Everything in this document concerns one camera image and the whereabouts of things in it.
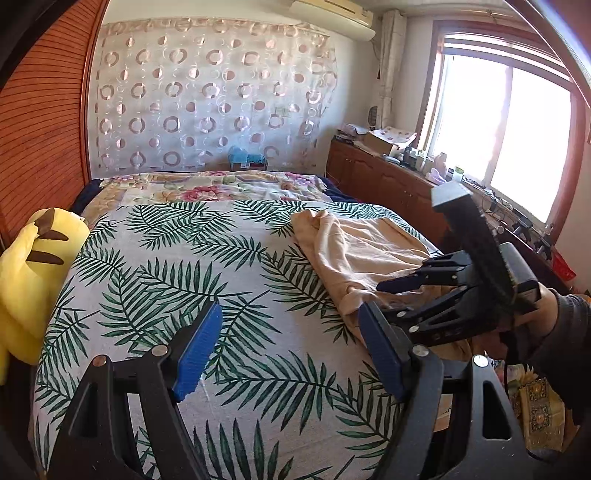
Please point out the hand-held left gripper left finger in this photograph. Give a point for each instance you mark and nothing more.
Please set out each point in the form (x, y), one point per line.
(198, 355)

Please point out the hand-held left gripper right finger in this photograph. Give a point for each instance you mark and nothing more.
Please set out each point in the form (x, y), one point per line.
(381, 348)

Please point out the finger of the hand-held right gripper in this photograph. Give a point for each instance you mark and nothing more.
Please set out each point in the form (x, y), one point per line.
(438, 272)
(438, 318)

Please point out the beige t-shirt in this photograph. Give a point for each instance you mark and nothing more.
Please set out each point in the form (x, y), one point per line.
(360, 249)

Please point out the person's right forearm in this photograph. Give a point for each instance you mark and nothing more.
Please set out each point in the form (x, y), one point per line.
(572, 327)

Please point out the person's right hand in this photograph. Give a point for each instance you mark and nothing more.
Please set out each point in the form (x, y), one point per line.
(545, 314)

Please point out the red packet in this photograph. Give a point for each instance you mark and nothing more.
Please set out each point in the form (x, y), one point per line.
(564, 266)

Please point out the leaf print bed sheet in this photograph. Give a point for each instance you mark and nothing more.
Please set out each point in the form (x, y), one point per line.
(184, 277)

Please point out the group of small bottles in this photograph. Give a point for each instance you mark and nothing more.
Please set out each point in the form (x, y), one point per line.
(431, 166)

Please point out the wooden cabinet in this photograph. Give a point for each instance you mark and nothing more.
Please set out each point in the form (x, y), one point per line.
(369, 177)

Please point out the navy blue bed sheet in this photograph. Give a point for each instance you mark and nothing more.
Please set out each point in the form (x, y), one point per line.
(339, 191)

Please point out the gold patterned cloth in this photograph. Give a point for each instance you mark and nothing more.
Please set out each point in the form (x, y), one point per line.
(540, 406)

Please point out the cardboard box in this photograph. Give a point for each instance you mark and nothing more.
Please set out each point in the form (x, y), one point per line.
(388, 141)

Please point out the stack of papers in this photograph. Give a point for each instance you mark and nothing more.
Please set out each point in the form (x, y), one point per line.
(351, 133)

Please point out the floral quilt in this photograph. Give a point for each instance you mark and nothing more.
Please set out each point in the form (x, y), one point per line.
(207, 187)

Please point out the yellow plush toy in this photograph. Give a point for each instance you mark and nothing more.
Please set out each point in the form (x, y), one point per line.
(27, 286)

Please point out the blue tissue box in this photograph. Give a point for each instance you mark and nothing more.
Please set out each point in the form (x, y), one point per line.
(247, 159)

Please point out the white side curtain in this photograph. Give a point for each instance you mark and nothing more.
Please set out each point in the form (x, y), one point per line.
(391, 64)

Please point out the circle pattern curtain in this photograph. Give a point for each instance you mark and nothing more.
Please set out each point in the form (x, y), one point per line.
(207, 92)

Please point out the white air conditioner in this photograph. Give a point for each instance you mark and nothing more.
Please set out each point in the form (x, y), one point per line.
(332, 18)

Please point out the wooden headboard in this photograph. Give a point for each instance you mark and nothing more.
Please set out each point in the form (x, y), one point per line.
(46, 115)

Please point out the wooden frame window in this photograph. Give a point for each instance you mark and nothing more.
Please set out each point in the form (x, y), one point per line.
(471, 106)

